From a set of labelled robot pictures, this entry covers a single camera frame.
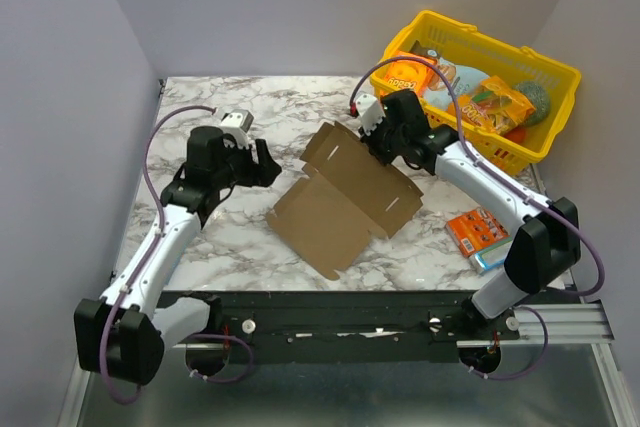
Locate light blue snack bag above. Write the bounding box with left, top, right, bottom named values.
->
left=423, top=55, right=489, bottom=111

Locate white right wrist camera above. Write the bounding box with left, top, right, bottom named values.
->
left=351, top=93, right=385, bottom=136

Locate orange candy bag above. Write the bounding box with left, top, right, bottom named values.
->
left=457, top=76, right=534, bottom=135

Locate brown cardboard box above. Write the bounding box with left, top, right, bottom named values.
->
left=267, top=122, right=423, bottom=280

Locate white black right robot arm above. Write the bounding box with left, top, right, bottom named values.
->
left=352, top=90, right=581, bottom=339

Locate green steel scouring pad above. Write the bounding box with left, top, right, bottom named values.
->
left=513, top=80, right=551, bottom=127

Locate orange round item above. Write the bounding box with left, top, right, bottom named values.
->
left=504, top=126, right=527, bottom=145

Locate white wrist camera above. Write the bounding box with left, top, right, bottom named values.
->
left=219, top=109, right=254, bottom=149
left=351, top=93, right=385, bottom=136

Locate blue white small box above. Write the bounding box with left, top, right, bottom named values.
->
left=470, top=237, right=513, bottom=275

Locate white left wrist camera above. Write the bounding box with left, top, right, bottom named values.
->
left=219, top=109, right=254, bottom=149

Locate orange snack box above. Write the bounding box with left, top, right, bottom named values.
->
left=384, top=50, right=437, bottom=96

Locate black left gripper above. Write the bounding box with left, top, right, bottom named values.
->
left=213, top=135, right=283, bottom=189

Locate orange small box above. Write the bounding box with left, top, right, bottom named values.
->
left=446, top=207, right=508, bottom=258

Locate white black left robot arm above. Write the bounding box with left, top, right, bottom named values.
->
left=74, top=126, right=282, bottom=387

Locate yellow plastic basket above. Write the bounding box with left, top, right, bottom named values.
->
left=370, top=11, right=581, bottom=175

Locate aluminium rail frame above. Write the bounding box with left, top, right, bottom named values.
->
left=60, top=301, right=637, bottom=426

